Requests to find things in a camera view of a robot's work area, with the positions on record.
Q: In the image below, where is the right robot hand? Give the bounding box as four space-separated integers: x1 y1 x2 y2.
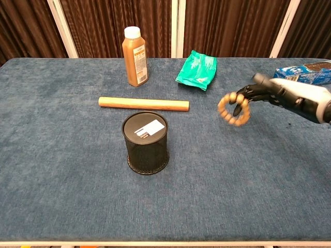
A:
232 72 331 124

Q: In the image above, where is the wooden bead bracelet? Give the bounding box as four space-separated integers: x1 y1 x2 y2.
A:
217 91 252 127

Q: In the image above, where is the blue cookie box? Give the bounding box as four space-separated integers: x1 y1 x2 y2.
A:
273 59 331 86

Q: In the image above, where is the dark brown curtain panel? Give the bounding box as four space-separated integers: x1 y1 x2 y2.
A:
278 0 331 59
59 0 172 58
0 0 68 66
183 0 292 58

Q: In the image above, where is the green snack bag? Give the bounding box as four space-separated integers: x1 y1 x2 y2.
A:
175 49 218 91

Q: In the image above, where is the wooden rolling pin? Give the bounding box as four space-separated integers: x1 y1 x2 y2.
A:
98 96 190 112

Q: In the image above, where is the black mesh pen holder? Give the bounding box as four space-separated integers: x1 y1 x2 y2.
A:
122 111 170 176

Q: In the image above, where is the brown juice bottle white cap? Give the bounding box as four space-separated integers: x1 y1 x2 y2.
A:
122 26 150 88

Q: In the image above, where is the blue table cloth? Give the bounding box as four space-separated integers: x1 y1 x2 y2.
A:
0 57 331 243

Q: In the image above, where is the white partition post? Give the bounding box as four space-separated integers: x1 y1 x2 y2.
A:
171 0 186 58
268 0 302 58
47 0 79 59

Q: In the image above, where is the white table frame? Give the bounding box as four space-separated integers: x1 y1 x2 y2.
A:
0 241 331 247

